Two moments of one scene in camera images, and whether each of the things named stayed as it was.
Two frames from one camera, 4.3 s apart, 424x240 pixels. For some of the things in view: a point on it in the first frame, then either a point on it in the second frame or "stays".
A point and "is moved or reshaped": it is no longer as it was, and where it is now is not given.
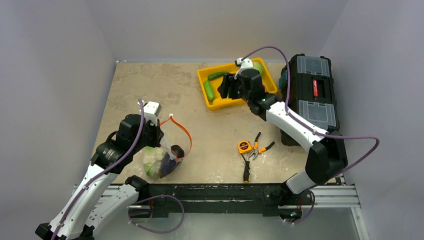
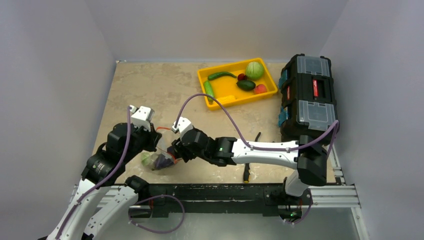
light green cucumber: x=209 y=91 stays
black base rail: x=269 y=198 stays
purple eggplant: x=171 y=160 is moved or reshaped
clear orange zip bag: x=162 y=161 is moved or reshaped
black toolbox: x=307 y=89 stays
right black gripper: x=232 y=87 to x=178 y=149
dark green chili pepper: x=216 y=75 stays
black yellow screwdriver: x=247 y=170 stays
